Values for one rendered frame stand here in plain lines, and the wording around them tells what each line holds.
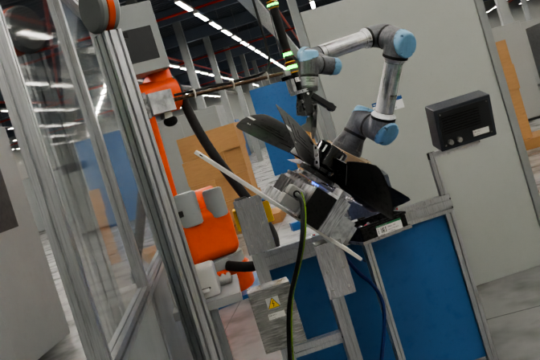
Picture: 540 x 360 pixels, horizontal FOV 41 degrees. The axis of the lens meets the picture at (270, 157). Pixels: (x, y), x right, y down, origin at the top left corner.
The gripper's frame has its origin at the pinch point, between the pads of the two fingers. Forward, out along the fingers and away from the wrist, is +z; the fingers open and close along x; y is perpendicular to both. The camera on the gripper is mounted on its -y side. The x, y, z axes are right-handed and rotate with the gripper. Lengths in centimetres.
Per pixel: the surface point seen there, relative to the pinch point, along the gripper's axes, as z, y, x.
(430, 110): -11, -52, -11
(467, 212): 46, -118, -159
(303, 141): 3, 10, 52
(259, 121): -5.0, 23.5, 21.7
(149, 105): -8, 61, 65
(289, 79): -20.8, 12.6, 27.5
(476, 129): -3, -72, -11
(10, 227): 75, 225, -347
